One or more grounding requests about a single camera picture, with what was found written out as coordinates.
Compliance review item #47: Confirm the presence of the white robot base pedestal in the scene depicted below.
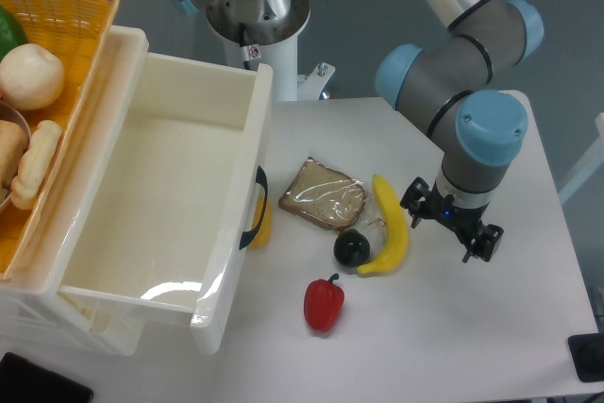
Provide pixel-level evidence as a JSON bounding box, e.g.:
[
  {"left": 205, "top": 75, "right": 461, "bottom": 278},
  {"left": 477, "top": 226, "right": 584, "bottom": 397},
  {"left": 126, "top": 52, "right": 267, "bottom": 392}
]
[{"left": 206, "top": 0, "right": 335, "bottom": 101}]

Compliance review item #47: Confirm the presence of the metal bowl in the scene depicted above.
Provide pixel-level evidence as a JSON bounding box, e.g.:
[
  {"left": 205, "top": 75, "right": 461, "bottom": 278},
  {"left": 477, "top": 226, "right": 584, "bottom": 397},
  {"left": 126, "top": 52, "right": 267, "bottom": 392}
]
[{"left": 1, "top": 102, "right": 31, "bottom": 211}]

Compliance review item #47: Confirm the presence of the wrapped bread slice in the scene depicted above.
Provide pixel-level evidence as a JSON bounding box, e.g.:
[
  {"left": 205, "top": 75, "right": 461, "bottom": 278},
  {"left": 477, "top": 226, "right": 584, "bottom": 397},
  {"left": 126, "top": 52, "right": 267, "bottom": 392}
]
[{"left": 277, "top": 157, "right": 379, "bottom": 232}]

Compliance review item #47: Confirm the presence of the yellow woven basket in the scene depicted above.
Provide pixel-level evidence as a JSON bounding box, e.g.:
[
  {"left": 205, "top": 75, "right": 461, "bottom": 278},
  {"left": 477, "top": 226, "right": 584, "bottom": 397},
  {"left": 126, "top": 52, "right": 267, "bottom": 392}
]
[{"left": 1, "top": 0, "right": 120, "bottom": 280}]

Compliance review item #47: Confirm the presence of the dark mangosteen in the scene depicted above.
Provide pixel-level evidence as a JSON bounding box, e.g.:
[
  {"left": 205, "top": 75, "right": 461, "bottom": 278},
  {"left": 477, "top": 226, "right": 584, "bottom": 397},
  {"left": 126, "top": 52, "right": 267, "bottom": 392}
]
[{"left": 333, "top": 228, "right": 371, "bottom": 268}]

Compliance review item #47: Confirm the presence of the yellow banana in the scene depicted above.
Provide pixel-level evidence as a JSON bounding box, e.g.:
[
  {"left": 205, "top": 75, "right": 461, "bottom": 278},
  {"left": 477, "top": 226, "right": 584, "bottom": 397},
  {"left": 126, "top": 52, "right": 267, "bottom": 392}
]
[{"left": 357, "top": 175, "right": 409, "bottom": 276}]

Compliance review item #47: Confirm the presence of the green fruit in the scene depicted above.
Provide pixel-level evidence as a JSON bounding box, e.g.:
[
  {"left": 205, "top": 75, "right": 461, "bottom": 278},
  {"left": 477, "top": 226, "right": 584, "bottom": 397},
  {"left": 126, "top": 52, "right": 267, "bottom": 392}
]
[{"left": 0, "top": 7, "right": 28, "bottom": 59}]

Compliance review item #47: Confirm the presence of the white open drawer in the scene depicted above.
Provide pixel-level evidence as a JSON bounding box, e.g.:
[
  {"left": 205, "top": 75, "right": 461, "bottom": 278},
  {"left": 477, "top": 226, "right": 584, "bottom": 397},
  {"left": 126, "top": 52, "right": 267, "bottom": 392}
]
[{"left": 56, "top": 50, "right": 275, "bottom": 357}]

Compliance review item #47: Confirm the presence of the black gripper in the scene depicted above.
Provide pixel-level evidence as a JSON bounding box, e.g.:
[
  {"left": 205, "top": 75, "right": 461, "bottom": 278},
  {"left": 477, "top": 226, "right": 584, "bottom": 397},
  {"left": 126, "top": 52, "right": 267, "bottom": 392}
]
[{"left": 400, "top": 176, "right": 504, "bottom": 263}]

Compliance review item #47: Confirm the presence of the white drawer cabinet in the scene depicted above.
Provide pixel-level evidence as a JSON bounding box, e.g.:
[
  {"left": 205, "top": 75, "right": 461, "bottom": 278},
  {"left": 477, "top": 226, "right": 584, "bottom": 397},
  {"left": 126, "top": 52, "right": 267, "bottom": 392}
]
[{"left": 1, "top": 25, "right": 148, "bottom": 356}]

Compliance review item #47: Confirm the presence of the bread piece in bowl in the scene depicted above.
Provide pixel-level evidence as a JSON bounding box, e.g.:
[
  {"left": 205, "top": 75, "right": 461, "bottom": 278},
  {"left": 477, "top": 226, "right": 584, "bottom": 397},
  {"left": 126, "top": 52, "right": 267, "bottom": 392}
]
[{"left": 0, "top": 120, "right": 27, "bottom": 188}]

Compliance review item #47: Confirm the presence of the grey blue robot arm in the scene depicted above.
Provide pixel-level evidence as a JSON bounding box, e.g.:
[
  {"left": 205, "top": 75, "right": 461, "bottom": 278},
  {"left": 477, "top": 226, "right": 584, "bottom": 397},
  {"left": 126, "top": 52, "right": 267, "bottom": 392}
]
[{"left": 173, "top": 0, "right": 544, "bottom": 260}]

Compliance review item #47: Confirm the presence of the white round bun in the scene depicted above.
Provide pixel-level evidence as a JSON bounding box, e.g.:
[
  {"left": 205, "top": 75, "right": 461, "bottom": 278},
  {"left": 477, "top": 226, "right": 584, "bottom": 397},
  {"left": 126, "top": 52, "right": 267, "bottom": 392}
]
[{"left": 1, "top": 43, "right": 65, "bottom": 111}]

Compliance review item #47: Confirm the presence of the black device right edge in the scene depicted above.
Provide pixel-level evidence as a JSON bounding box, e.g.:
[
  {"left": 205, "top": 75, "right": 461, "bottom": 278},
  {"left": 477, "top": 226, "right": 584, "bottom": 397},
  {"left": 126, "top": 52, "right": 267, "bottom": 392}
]
[{"left": 567, "top": 333, "right": 603, "bottom": 383}]

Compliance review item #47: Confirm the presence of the red bell pepper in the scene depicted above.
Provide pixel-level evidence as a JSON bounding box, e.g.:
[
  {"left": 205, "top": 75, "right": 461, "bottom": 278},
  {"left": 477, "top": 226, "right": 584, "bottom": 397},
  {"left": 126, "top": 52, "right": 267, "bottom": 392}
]
[{"left": 303, "top": 273, "right": 345, "bottom": 333}]

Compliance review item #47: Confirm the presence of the yellow object behind drawer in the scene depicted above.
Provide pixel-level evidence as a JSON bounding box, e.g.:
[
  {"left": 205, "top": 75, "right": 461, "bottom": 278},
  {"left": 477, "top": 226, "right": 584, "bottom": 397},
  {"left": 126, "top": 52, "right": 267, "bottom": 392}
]
[{"left": 248, "top": 195, "right": 272, "bottom": 249}]

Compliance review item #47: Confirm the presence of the black device bottom left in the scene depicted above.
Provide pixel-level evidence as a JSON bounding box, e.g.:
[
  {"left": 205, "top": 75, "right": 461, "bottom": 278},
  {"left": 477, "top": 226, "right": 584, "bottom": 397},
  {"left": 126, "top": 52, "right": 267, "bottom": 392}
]
[{"left": 1, "top": 352, "right": 93, "bottom": 403}]

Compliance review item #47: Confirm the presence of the beige pastry stick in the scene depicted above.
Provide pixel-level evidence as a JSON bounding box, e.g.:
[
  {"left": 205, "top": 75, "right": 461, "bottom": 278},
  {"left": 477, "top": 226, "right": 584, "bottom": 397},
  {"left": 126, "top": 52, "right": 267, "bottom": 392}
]
[{"left": 10, "top": 120, "right": 62, "bottom": 210}]

